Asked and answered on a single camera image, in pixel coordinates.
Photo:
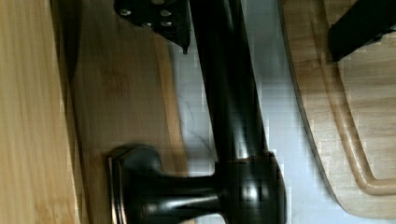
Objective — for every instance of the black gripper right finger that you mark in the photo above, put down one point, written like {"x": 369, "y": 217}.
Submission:
{"x": 364, "y": 23}

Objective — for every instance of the wooden drawer box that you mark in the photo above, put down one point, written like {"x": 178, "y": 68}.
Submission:
{"x": 37, "y": 178}

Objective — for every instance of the bamboo cutting board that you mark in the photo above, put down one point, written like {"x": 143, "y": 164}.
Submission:
{"x": 348, "y": 108}

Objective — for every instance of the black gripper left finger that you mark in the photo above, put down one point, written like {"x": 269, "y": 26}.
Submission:
{"x": 167, "y": 18}

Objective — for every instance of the wooden drawer with black handle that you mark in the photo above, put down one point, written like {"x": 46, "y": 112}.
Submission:
{"x": 130, "y": 146}

